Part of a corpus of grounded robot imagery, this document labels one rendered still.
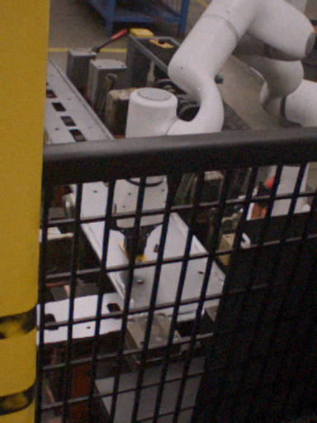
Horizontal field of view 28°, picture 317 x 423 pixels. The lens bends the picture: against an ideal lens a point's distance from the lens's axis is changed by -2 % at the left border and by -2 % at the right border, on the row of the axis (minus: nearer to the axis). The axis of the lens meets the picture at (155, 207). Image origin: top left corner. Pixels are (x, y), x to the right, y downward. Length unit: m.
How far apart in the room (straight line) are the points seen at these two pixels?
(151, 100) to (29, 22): 0.82
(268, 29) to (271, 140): 0.87
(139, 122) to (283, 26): 0.44
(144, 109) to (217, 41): 0.22
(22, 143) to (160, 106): 0.80
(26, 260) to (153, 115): 0.77
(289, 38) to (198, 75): 0.30
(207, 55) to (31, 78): 0.93
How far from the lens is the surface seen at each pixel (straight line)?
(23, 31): 0.29
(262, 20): 1.36
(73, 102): 1.95
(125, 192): 1.18
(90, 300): 1.17
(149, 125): 1.11
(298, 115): 1.78
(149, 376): 1.01
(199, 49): 1.21
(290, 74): 1.60
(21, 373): 0.41
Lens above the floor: 1.75
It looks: 31 degrees down
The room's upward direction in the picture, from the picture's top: 8 degrees clockwise
